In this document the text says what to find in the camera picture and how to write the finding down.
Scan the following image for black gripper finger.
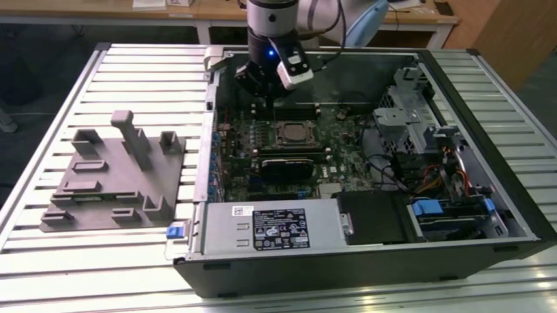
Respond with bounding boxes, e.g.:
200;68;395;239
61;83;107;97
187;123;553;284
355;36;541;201
234;64;274;110
270;67;291;110

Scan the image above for metal socket cover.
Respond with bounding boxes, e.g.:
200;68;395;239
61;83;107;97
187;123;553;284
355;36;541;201
271;120;318;145

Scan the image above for silver CPU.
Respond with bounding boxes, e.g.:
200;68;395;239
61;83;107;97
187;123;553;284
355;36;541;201
282;125;308;140

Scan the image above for black graphics card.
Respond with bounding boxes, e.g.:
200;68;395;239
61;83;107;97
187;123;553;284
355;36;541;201
256;156;316;184

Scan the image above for green motherboard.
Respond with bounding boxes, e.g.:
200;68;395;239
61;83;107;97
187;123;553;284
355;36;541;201
211;103;380;202

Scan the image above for metal disk bay cage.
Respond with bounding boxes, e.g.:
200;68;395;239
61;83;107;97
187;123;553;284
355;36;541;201
371;67;441;154

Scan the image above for small silver heatsink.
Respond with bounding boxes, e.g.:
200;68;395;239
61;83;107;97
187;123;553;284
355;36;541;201
319;183;346;198

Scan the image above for wooden desk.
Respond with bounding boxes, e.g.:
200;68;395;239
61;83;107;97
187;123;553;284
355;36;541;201
0;0;462;50

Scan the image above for black plastic shroud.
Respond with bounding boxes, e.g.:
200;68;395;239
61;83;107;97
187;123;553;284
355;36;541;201
332;191;426;246

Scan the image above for grey parts rack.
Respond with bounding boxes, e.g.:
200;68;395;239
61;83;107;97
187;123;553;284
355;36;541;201
39;110;188;233

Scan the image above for silver power supply unit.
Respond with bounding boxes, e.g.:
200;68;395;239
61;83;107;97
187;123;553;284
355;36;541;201
185;199;348;259

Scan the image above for blue disk carrier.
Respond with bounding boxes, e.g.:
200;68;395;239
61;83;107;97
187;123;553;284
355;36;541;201
408;196;497;226

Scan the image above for wooden cabinet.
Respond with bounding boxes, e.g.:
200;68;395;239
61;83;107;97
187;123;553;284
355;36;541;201
443;0;557;94

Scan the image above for grey chair base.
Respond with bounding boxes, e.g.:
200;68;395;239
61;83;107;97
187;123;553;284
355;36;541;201
0;106;18;134

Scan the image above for black PC case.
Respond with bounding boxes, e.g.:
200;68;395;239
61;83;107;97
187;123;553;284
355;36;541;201
171;45;557;299

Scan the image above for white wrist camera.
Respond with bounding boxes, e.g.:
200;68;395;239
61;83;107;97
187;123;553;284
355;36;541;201
276;45;315;91

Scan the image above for black camera cable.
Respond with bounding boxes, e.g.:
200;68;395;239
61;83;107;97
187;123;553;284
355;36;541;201
312;0;350;71

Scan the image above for black power cable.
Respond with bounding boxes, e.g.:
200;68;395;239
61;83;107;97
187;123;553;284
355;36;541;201
366;153;413;194

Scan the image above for yellow wires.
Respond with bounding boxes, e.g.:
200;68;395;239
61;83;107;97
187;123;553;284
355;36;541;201
415;175;443;195

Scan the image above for orange flat cable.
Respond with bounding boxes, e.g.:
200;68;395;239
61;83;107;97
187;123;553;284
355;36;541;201
458;168;474;198

